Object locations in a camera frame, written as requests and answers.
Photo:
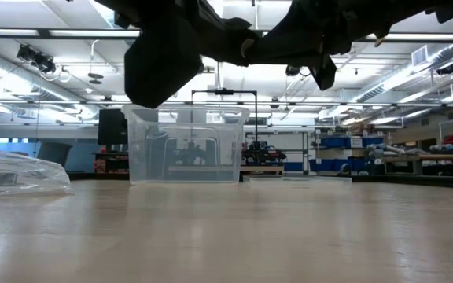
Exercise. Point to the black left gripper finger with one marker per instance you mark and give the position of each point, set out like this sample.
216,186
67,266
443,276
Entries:
214,41

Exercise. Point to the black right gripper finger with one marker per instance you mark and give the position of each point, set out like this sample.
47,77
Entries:
289,45
326,72

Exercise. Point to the clear plastic bag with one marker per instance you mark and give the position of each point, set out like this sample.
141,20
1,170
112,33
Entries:
22,173

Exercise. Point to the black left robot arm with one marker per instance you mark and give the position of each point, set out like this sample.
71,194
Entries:
152,9

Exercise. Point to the black background robot arm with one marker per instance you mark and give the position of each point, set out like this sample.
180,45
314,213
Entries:
264,151
191,153

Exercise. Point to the black ceiling disc fixture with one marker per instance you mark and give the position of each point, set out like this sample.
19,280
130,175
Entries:
95,75

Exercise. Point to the blue storage bins shelf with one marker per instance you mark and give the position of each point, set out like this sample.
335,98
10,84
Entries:
344,142

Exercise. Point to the black monitor screen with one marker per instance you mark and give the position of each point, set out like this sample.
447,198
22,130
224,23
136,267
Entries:
112,126

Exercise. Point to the white ceiling air vent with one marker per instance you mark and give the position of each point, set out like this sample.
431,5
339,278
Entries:
419,55

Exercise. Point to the grey metal rack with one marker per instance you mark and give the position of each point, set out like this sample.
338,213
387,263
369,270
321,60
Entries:
304,151

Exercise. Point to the black cylindrical bin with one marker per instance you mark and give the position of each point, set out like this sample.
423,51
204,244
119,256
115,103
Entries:
156,153

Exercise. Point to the clear plastic storage bin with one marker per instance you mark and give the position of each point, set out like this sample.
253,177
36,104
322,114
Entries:
187,157

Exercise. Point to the grey wrapped bundle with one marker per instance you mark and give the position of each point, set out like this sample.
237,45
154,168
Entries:
384,148
448,148

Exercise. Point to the dark cabinet with red items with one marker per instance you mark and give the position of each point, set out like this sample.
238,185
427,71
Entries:
110,163

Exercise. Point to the small wooden bench top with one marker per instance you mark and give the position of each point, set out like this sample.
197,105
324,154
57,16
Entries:
262,168

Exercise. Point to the grey tapered waste bin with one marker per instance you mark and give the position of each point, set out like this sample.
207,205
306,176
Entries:
53,153

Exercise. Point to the wooden workbench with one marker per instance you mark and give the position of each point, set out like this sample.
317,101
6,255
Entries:
446,157

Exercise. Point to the black ceiling camera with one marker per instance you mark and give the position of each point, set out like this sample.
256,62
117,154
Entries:
292,70
34,59

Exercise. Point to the black camera stand frame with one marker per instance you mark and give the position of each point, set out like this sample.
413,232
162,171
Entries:
223,91

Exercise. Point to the black ceiling duct fixture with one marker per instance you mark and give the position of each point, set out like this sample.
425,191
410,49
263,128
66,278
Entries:
445,69

